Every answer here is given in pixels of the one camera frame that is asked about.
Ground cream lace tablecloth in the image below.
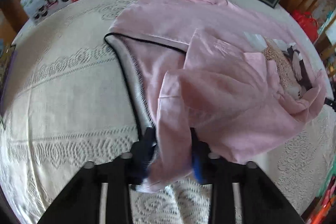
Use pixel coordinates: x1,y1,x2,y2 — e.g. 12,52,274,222
0,0,336,224

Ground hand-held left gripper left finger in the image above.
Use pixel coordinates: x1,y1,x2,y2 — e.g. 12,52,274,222
37,127,158,224

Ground gold patterned bag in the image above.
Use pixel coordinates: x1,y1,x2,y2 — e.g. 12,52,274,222
0,43,17,101

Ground red plastic bag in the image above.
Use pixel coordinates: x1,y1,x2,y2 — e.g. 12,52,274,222
291,10,319,42

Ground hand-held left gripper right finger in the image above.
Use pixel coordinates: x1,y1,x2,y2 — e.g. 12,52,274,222
190,127,306,224

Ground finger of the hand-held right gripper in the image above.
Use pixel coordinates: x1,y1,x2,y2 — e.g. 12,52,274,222
324,97,336,112

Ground pink printed t-shirt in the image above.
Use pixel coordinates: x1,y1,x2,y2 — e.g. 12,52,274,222
104,0,327,193

